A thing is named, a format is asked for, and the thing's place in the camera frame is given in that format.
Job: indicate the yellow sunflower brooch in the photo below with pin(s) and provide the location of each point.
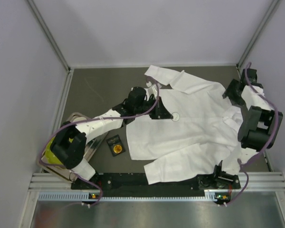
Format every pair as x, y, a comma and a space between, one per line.
117, 149

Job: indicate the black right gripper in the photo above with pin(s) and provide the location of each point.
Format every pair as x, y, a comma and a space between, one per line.
234, 92

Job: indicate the blue round brooch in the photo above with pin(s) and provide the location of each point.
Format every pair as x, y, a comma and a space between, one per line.
175, 116

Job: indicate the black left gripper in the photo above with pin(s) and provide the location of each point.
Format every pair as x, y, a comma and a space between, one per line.
158, 109

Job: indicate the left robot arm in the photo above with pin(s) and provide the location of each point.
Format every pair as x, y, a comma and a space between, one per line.
69, 143

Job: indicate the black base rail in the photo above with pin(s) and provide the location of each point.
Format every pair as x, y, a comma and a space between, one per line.
136, 185

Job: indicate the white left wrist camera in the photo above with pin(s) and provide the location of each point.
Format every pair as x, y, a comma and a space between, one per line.
152, 90

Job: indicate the small black box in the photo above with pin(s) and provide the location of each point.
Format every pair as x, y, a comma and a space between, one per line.
111, 142

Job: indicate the green polka dot plate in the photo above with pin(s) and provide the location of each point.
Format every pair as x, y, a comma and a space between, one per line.
50, 156

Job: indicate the white button-up shirt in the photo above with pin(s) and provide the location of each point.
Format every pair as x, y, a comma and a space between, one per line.
205, 134

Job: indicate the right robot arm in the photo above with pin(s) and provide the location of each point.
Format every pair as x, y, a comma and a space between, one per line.
261, 122

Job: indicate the silver metal tray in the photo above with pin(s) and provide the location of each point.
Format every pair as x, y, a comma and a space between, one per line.
90, 149

